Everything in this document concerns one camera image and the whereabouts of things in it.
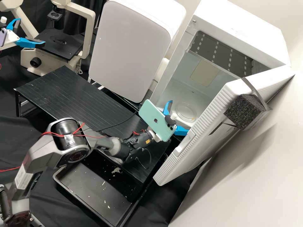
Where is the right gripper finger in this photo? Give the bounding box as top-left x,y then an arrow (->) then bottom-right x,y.
173,125 -> 190,137
163,100 -> 174,117

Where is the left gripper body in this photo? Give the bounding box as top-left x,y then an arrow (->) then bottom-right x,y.
3,29 -> 20,49

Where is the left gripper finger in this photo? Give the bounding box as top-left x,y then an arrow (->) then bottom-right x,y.
6,19 -> 21,32
17,37 -> 46,49

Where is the petri dish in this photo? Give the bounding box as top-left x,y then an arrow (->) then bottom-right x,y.
175,101 -> 198,124

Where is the incubator door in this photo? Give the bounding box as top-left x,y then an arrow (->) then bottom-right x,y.
152,64 -> 296,188

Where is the white incubator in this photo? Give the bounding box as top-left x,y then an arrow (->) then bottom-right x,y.
149,0 -> 291,129

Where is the cream microscope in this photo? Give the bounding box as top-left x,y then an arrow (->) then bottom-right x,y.
0,0 -> 96,74

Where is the white box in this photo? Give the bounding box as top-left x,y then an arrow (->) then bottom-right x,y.
88,0 -> 187,104

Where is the black tray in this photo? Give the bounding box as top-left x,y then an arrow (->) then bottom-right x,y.
52,161 -> 142,227

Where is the left wrist camera phone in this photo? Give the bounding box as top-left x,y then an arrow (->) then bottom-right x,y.
0,16 -> 10,48

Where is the wrist camera phone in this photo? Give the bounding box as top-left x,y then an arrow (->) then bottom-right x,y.
0,16 -> 10,48
138,99 -> 178,143

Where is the right wrist camera phone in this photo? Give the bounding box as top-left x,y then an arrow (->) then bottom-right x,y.
138,99 -> 178,143

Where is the black cable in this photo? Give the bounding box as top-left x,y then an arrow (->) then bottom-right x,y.
91,110 -> 141,133

